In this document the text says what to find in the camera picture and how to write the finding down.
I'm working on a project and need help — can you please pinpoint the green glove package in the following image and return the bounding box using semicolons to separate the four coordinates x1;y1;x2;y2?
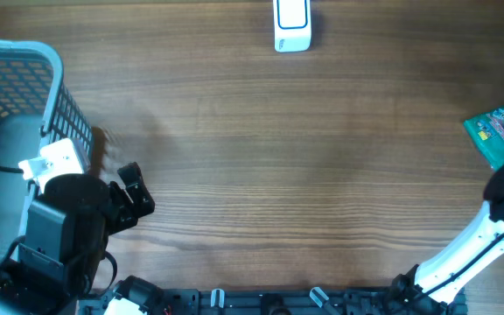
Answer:
463;107;504;170

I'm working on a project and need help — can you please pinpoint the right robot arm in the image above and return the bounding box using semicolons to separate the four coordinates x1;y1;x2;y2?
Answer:
381;106;504;314

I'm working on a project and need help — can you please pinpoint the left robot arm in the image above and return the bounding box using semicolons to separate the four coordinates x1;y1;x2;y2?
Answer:
0;163;155;314

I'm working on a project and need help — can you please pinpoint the white barcode scanner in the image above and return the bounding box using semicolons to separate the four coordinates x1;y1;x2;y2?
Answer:
272;0;312;53

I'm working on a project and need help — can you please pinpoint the grey plastic mesh basket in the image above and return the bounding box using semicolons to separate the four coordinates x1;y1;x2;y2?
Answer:
0;39;94;260

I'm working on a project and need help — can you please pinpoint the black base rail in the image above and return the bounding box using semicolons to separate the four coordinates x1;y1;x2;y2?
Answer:
78;279;469;315

